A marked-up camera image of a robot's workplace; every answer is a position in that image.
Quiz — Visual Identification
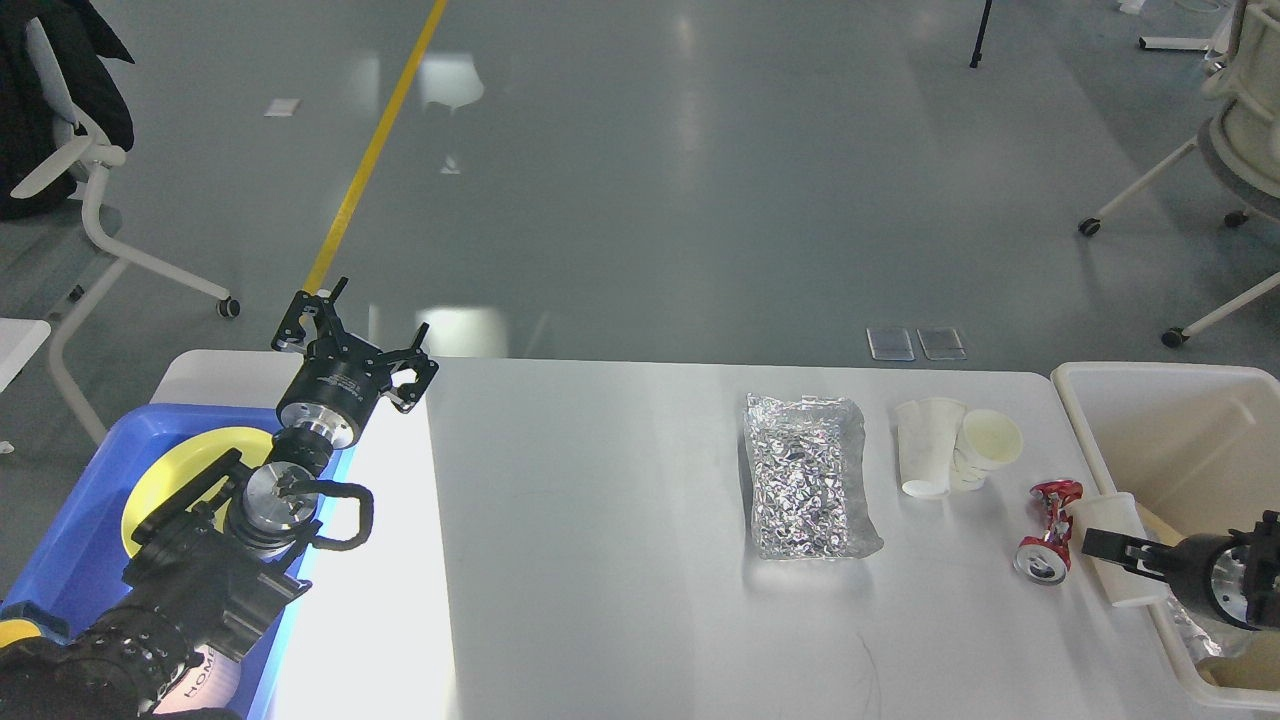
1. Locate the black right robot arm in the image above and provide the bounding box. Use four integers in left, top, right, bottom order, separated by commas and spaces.
1082, 511, 1279, 632

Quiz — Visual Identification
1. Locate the white office chair right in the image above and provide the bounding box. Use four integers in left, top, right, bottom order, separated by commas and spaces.
1076, 1, 1279, 237

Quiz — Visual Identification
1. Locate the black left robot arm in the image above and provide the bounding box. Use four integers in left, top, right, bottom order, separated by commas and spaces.
1, 281, 439, 719

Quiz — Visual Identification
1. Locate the white side table corner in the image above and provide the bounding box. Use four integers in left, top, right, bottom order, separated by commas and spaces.
1, 316, 52, 392

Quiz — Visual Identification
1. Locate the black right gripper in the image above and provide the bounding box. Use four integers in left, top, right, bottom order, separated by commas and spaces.
1082, 528, 1263, 632

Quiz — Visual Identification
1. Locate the crushed red can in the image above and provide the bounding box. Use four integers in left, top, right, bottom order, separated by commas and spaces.
1012, 478, 1084, 585

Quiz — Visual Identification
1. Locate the floor socket plate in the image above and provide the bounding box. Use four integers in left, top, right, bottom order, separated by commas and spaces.
916, 327, 968, 361
867, 325, 916, 363

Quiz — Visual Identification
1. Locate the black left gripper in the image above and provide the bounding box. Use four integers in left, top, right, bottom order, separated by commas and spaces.
270, 278, 438, 448

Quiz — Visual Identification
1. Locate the pink mug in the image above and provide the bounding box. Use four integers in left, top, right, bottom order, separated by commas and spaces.
154, 644, 242, 715

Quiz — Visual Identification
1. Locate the white office chair left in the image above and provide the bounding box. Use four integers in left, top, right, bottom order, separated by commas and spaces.
12, 19, 241, 446

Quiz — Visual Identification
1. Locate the white office chair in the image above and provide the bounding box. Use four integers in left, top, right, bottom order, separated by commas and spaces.
12, 19, 241, 446
1076, 1, 1279, 237

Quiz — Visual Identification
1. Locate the silver foil bag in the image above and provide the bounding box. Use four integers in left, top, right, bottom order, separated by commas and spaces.
744, 395, 884, 561

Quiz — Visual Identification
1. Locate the blue plastic tray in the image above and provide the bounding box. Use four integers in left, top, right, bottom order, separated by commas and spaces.
15, 404, 321, 719

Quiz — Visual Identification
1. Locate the floor socket plate right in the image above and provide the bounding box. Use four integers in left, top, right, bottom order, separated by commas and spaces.
916, 327, 968, 361

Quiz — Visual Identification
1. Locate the floor socket plate left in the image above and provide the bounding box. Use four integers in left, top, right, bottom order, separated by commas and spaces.
867, 325, 916, 363

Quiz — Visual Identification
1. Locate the black jacket on chair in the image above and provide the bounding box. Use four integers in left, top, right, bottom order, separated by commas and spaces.
0, 0, 134, 223

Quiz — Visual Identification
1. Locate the white chair leg with caster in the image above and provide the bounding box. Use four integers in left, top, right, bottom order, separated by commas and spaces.
1160, 272, 1279, 348

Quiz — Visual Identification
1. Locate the blue mug yellow inside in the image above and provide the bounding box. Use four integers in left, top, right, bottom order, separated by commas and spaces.
1, 601, 70, 647

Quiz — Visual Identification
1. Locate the yellow plate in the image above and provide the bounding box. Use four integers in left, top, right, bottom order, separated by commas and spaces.
120, 427, 273, 557

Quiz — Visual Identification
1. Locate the black tripod leg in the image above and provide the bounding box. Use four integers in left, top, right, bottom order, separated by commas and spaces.
968, 0, 995, 69

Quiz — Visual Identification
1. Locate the clear plastic bag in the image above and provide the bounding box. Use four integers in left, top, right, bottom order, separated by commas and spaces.
1166, 594, 1253, 664

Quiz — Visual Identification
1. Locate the beige plastic bin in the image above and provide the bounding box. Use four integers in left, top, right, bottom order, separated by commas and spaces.
1051, 363, 1279, 717

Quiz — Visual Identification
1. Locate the brown paper bag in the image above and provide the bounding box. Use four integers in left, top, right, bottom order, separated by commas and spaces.
1140, 505, 1280, 691

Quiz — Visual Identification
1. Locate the white paper cup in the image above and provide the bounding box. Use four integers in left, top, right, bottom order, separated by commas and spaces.
893, 397, 969, 498
1068, 492, 1169, 609
950, 409, 1024, 491

